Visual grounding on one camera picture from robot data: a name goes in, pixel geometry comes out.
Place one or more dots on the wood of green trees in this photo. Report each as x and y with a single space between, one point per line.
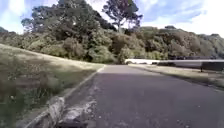
100 36

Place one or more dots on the concrete kerb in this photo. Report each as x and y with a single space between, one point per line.
77 85

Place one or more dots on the grey asphalt road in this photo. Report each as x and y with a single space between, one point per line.
140 96

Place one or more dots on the dry grass verge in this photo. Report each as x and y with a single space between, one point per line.
186 72

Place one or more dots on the grass slope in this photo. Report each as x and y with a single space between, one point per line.
30 73

